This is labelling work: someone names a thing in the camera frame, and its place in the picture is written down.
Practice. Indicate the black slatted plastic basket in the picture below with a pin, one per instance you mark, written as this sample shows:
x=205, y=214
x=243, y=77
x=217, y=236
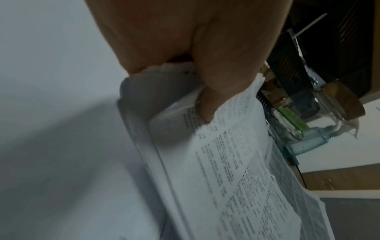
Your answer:
x=292, y=70

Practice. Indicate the green pen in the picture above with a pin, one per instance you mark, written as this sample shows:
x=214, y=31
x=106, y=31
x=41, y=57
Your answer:
x=294, y=118

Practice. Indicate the person's left hand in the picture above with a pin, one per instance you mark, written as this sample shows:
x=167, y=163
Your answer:
x=166, y=30

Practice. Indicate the thin white stick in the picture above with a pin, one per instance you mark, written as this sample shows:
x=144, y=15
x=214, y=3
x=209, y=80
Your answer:
x=310, y=24

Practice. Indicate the glass jar with wooden lid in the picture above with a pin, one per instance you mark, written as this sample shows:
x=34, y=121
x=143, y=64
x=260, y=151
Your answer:
x=338, y=105

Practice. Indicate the dark wooden cabinet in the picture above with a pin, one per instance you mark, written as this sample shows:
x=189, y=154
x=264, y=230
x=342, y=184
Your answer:
x=344, y=42

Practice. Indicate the white printed book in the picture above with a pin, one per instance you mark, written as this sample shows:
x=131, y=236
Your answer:
x=225, y=178

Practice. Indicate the teal transparent bottle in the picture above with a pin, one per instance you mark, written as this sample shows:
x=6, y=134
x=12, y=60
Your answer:
x=305, y=143

